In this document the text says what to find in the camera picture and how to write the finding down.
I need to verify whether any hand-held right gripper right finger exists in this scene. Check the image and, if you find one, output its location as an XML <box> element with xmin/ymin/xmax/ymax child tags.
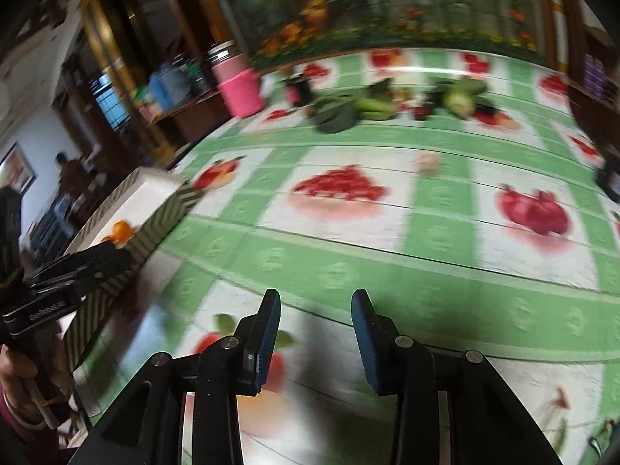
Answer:
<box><xmin>351</xmin><ymin>289</ymin><xmax>565</xmax><ymax>465</ymax></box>

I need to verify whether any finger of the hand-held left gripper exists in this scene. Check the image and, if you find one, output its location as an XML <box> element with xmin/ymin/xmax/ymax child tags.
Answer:
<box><xmin>24</xmin><ymin>272</ymin><xmax>112</xmax><ymax>303</ymax></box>
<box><xmin>29</xmin><ymin>241</ymin><xmax>135</xmax><ymax>284</ymax></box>

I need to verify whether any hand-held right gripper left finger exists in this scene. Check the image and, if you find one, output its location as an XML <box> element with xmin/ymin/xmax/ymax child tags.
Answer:
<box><xmin>84</xmin><ymin>289</ymin><xmax>282</xmax><ymax>465</ymax></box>

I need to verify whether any white tray with striped rim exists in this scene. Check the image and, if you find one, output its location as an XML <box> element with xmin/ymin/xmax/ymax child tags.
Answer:
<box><xmin>65</xmin><ymin>167</ymin><xmax>203</xmax><ymax>374</ymax></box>

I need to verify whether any person's left forearm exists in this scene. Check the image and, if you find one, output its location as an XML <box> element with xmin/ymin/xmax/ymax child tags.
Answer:
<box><xmin>0</xmin><ymin>392</ymin><xmax>83</xmax><ymax>465</ymax></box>

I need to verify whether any person's left hand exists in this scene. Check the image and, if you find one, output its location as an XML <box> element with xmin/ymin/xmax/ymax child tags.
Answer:
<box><xmin>0</xmin><ymin>346</ymin><xmax>72</xmax><ymax>428</ymax></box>

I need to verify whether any bright orange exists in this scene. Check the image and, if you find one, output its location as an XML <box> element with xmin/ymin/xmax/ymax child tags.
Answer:
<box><xmin>110</xmin><ymin>220</ymin><xmax>137</xmax><ymax>245</ymax></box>

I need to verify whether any green checked printed tablecloth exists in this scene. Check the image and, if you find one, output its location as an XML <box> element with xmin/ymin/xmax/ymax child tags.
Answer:
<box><xmin>72</xmin><ymin>47</ymin><xmax>620</xmax><ymax>465</ymax></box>

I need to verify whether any window with grille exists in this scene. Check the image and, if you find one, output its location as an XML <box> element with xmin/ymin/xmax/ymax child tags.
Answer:
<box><xmin>90</xmin><ymin>72</ymin><xmax>131</xmax><ymax>131</ymax></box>

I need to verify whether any brown wooden cabinet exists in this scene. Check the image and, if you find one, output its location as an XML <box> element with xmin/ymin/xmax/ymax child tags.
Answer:
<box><xmin>140</xmin><ymin>87</ymin><xmax>233</xmax><ymax>156</ymax></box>

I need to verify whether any pink bottle with knit sleeve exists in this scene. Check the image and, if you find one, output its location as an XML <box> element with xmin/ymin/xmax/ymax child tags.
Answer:
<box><xmin>207</xmin><ymin>41</ymin><xmax>266</xmax><ymax>118</ymax></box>

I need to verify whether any green bok choy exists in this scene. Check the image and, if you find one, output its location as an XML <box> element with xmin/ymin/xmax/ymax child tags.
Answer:
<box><xmin>310</xmin><ymin>80</ymin><xmax>403</xmax><ymax>135</ymax></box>

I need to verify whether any dark red jar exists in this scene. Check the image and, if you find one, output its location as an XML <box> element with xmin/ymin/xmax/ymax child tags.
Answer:
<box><xmin>283</xmin><ymin>72</ymin><xmax>315</xmax><ymax>106</ymax></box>

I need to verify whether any corn cob piece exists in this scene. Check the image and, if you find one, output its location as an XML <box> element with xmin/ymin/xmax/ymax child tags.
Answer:
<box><xmin>443</xmin><ymin>90</ymin><xmax>478</xmax><ymax>118</ymax></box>

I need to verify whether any dark green leafy vegetable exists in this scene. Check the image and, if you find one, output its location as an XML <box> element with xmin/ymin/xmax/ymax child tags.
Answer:
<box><xmin>426</xmin><ymin>76</ymin><xmax>490</xmax><ymax>107</ymax></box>

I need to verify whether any framed wall picture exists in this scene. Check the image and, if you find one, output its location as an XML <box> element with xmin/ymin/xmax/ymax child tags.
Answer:
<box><xmin>0</xmin><ymin>143</ymin><xmax>37</xmax><ymax>195</ymax></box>

